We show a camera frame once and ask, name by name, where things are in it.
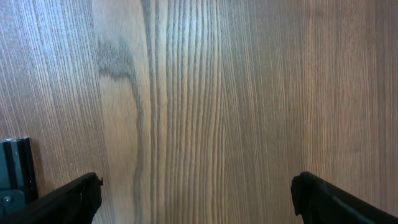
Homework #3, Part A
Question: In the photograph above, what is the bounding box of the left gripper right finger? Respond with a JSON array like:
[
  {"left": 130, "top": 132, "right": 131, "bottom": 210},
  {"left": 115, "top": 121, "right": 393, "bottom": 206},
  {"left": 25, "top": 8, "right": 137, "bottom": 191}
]
[{"left": 290, "top": 172, "right": 397, "bottom": 224}]

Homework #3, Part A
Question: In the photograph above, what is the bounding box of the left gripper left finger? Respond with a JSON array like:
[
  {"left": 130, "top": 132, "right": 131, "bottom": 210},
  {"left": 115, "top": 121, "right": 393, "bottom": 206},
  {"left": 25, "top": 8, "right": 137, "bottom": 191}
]
[{"left": 1, "top": 172, "right": 103, "bottom": 224}]

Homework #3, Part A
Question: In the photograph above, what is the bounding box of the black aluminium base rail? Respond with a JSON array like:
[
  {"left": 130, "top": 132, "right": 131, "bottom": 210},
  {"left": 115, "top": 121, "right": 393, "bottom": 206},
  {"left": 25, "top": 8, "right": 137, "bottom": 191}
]
[{"left": 0, "top": 138, "right": 39, "bottom": 218}]

